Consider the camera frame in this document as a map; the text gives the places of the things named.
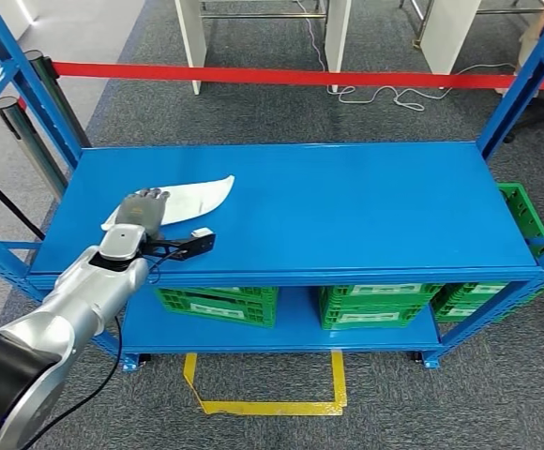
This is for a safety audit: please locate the yellow floor tape square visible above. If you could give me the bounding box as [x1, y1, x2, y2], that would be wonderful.
[183, 351, 348, 418]

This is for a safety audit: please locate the black stanchion pole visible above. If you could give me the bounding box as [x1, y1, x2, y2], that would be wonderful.
[0, 161, 46, 242]

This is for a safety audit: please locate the white floor cable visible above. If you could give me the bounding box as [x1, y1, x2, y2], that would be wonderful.
[294, 0, 330, 74]
[326, 62, 517, 113]

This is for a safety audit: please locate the person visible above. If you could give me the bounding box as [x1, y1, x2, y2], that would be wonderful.
[494, 0, 544, 98]

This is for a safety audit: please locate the red barrier belt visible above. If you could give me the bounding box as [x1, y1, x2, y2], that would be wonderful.
[51, 60, 544, 92]

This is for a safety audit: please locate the blue metal shelf rack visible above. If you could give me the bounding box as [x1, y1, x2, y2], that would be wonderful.
[0, 0, 544, 374]

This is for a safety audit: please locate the white desk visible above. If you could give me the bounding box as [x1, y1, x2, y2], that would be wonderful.
[175, 0, 353, 97]
[398, 0, 544, 77]

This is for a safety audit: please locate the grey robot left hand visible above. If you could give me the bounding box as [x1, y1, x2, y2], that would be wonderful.
[114, 187, 171, 241]

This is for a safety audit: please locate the white curved car part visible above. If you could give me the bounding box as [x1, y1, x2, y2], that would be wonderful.
[101, 174, 236, 233]

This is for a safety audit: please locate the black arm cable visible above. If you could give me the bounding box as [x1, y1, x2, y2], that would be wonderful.
[18, 313, 124, 450]

